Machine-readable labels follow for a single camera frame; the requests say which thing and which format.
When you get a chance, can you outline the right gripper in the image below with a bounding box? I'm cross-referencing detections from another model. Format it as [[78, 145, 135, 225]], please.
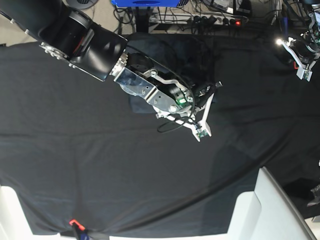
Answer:
[[192, 81, 223, 116]]

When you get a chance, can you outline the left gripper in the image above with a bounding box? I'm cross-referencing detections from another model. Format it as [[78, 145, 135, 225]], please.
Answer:
[[277, 37, 320, 68]]

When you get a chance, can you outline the dark grey T-shirt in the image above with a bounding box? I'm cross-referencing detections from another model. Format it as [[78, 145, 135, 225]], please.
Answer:
[[124, 33, 218, 115]]

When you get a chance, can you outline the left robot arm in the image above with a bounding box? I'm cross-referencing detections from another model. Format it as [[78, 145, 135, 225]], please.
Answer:
[[279, 0, 320, 71]]

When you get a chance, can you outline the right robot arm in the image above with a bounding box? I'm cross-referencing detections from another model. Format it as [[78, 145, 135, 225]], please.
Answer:
[[0, 0, 217, 123]]

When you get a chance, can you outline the black power strip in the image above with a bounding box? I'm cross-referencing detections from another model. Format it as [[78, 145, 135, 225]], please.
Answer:
[[191, 14, 249, 27]]

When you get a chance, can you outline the blue box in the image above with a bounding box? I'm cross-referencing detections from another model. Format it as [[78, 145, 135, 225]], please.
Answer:
[[111, 0, 189, 7]]

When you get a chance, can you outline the black table cloth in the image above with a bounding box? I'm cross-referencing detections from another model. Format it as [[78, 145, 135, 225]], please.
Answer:
[[0, 36, 320, 238]]

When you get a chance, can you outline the white bin right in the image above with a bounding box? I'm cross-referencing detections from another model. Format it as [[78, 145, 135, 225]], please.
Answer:
[[227, 167, 316, 240]]

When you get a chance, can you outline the white bin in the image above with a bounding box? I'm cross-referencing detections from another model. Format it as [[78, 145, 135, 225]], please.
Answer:
[[0, 186, 61, 240], [227, 167, 316, 240]]

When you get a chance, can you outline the round black floor base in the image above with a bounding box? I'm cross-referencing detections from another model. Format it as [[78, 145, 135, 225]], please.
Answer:
[[65, 0, 98, 10]]

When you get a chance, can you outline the white bin left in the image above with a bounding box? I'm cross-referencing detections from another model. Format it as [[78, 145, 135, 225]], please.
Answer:
[[0, 186, 61, 240]]

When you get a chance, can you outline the white camera on left wrist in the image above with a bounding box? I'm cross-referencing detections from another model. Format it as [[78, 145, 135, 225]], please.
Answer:
[[296, 67, 313, 82]]

